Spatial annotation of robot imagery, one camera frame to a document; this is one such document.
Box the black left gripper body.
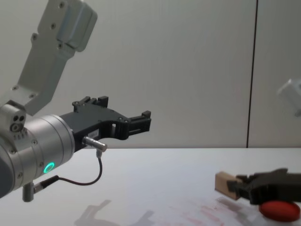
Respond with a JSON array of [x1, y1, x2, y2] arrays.
[[58, 105, 130, 152]]

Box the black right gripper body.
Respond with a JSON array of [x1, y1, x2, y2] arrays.
[[248, 167, 301, 205]]

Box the small pale wooden block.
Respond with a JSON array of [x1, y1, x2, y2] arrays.
[[214, 171, 243, 201]]

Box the flat red round disc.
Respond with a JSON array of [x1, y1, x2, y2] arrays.
[[259, 200, 301, 222]]

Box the thin dark gripper cable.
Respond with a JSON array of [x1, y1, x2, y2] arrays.
[[34, 136, 108, 192]]

